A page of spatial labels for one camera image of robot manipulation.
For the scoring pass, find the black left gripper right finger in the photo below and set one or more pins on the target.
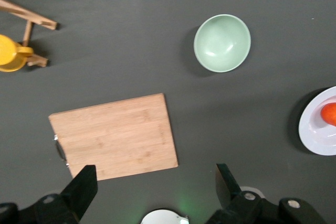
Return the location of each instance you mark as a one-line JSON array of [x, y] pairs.
[[233, 200]]

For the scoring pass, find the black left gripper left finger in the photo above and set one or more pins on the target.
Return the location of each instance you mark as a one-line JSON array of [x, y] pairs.
[[76, 197]]

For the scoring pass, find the white round plate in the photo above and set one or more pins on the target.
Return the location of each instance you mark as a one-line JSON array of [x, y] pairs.
[[315, 140]]

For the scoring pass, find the orange fruit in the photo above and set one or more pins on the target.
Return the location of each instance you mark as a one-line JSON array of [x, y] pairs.
[[330, 113]]

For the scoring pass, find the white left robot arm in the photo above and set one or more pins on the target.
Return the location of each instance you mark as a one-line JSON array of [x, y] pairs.
[[162, 217]]

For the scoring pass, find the wooden cutting board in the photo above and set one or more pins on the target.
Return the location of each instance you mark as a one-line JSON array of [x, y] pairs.
[[113, 134]]

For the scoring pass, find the mint green bowl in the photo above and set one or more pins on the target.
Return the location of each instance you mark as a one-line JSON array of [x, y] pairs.
[[222, 43]]

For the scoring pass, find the yellow mug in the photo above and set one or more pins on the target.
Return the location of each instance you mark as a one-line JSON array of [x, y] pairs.
[[8, 53]]

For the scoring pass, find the wooden mug rack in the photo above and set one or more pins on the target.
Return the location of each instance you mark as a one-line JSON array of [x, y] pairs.
[[39, 20]]

